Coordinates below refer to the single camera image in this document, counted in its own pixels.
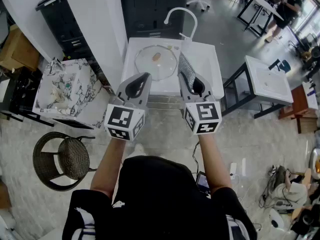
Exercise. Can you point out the steel wool scrubber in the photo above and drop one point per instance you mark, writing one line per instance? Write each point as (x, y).
(186, 66)

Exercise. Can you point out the small monitor screen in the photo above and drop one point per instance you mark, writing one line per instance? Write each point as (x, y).
(202, 182)

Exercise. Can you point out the person's right forearm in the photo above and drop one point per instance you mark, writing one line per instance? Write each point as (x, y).
(215, 164)

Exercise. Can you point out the white curved faucet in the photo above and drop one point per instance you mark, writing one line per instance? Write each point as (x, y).
(194, 21)

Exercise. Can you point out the black cabinet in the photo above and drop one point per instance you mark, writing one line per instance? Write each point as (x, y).
(152, 6)

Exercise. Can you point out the dark wicker chair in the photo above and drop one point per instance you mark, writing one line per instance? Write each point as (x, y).
(73, 159)

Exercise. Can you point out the white rectangular washbasin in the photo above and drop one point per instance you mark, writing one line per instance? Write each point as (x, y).
(270, 81)

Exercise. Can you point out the chrome faucet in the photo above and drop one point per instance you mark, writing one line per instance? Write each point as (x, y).
(56, 65)

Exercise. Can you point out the black metal washbasin frame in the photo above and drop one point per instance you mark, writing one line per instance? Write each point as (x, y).
(236, 84)

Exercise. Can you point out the glass pot lid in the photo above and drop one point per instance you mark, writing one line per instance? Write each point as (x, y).
(156, 57)

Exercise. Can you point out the cardboard box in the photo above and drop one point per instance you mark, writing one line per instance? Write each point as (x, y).
(17, 49)

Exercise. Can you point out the white power strip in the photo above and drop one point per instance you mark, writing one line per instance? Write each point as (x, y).
(233, 170)

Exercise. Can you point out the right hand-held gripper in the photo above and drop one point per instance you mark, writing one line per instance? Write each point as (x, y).
(203, 116)

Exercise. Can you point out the silver and yellow device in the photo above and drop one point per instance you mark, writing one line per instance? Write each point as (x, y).
(316, 161)

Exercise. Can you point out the person's left forearm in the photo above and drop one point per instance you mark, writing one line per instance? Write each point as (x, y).
(107, 166)

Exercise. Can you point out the white sink basin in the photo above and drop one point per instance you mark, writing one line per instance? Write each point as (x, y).
(206, 59)

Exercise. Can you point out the white table with black legs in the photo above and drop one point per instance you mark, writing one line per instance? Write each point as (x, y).
(262, 1)

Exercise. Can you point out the wooden cabinet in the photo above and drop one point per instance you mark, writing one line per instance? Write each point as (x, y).
(300, 106)

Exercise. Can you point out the person's black shirt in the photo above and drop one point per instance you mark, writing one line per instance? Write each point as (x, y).
(155, 196)

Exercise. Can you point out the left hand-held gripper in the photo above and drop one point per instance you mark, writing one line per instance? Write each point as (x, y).
(123, 120)

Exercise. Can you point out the person's white shoe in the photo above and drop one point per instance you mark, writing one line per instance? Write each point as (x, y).
(138, 150)

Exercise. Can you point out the black faucet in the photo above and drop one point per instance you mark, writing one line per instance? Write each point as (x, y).
(274, 64)

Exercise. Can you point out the teal chair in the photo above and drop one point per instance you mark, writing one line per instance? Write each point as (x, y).
(285, 66)

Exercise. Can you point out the black drawer unit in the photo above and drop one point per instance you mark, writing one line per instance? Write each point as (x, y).
(62, 21)

